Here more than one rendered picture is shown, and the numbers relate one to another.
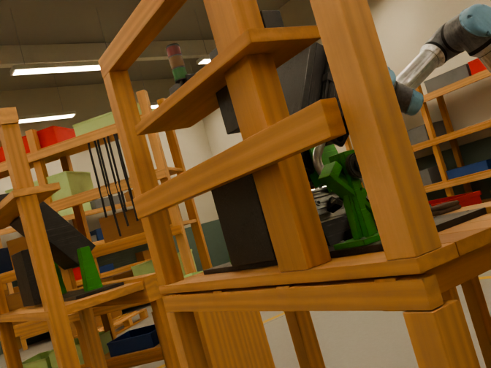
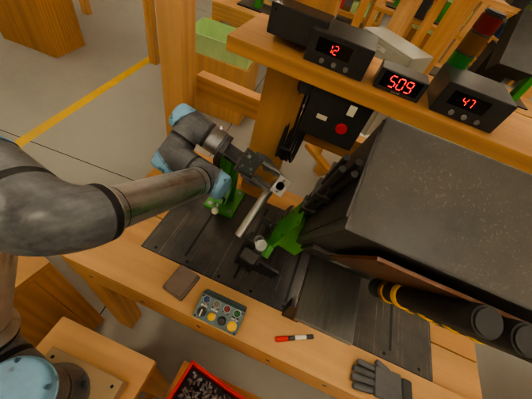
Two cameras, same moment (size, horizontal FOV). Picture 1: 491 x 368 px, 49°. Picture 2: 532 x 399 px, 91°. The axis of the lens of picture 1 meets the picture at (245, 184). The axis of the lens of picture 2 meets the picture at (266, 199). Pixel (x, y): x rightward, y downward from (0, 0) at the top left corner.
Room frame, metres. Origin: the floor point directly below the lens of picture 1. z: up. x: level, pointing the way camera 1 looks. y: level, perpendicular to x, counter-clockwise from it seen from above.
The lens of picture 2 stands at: (2.16, -0.74, 1.82)
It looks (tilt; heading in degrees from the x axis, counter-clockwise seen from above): 50 degrees down; 128
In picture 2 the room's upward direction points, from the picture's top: 20 degrees clockwise
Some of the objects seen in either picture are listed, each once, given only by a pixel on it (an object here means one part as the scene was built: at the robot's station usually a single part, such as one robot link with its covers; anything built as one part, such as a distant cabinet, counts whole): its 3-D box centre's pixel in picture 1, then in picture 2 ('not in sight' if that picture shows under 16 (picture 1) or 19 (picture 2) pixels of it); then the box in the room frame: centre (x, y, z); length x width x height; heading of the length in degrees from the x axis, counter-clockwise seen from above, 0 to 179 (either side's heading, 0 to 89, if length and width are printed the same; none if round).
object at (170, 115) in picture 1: (212, 89); (390, 87); (1.85, 0.02, 1.52); 0.90 x 0.25 x 0.04; 33
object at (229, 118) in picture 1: (248, 104); (336, 111); (1.79, -0.08, 1.42); 0.17 x 0.12 x 0.15; 33
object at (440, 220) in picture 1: (319, 247); (297, 261); (1.99, -0.20, 0.89); 1.10 x 0.42 x 0.02; 33
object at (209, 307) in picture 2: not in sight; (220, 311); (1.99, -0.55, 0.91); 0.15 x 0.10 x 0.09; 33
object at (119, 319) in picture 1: (104, 317); not in sight; (8.28, 2.59, 0.22); 1.20 x 0.80 x 0.44; 167
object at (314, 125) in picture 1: (207, 176); (348, 145); (1.79, 0.11, 1.23); 1.30 x 0.05 x 0.09; 33
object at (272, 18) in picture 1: (260, 31); (300, 24); (1.63, -0.17, 1.59); 0.15 x 0.07 x 0.07; 33
